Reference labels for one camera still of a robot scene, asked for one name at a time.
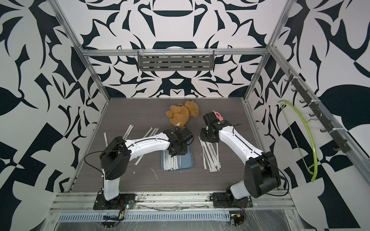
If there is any pile straw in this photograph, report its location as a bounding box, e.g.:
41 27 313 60
123 125 134 140
198 136 221 172

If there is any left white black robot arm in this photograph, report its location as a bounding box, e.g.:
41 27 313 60
99 129 194 201

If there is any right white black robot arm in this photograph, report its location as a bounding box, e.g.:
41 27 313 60
200 112 281 201

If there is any blue plastic storage tray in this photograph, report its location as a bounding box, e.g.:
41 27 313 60
161 145 194 172

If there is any pink alarm clock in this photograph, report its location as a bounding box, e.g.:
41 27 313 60
213 111 224 121

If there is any brown teddy bear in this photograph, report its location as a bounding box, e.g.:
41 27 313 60
166 100 199 129

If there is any lone wrapped straw far left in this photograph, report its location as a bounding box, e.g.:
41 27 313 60
104 132 109 147

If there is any green plastic clothes hanger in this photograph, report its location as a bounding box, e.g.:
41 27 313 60
278 100 319 182

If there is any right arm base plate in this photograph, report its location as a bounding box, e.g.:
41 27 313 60
210 191 253 208

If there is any white slotted cable duct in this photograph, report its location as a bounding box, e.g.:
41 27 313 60
58 211 231 222

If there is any grey metal wall shelf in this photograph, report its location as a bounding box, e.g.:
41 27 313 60
137 49 215 71

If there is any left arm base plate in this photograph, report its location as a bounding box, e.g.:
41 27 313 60
93 193 136 210

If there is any grey wall hook rail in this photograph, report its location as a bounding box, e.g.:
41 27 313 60
287 69 352 153

